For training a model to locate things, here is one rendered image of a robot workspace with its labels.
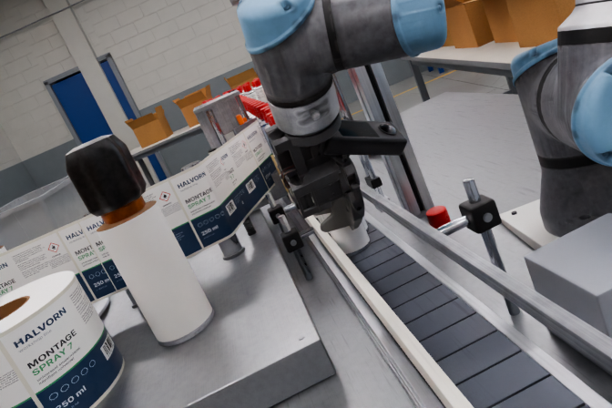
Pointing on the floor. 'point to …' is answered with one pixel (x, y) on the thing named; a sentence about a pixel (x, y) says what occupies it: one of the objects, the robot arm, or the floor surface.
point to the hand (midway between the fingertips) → (355, 219)
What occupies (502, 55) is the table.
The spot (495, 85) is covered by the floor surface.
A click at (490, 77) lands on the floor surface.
